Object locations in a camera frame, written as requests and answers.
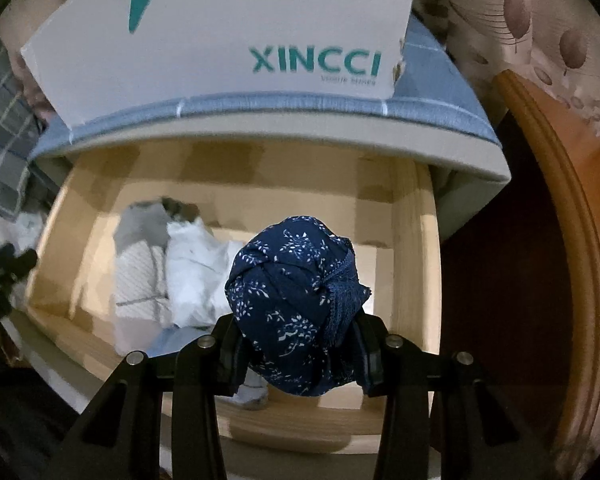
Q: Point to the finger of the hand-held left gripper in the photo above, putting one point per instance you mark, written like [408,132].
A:
[15,262]

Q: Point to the grey underwear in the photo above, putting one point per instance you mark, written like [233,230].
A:
[140,225]

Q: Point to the white plastic bag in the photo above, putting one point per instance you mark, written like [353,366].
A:
[30,227]

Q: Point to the orange wooden board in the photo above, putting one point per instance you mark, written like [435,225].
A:
[580,210]

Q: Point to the wooden drawer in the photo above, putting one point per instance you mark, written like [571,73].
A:
[300,185]

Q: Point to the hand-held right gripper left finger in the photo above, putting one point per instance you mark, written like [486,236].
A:
[230,355]

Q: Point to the navy floral underwear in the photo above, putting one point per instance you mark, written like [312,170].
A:
[290,290]

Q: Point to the white ribbed underwear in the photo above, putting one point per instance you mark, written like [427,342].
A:
[140,280]

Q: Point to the dark plaid cloth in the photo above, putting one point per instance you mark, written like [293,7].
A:
[0,135]

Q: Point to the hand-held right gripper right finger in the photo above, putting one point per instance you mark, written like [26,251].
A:
[367,360]

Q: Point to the light blue underwear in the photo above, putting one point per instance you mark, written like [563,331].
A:
[175,342]

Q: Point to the white cardboard box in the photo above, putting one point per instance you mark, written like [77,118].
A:
[205,25]

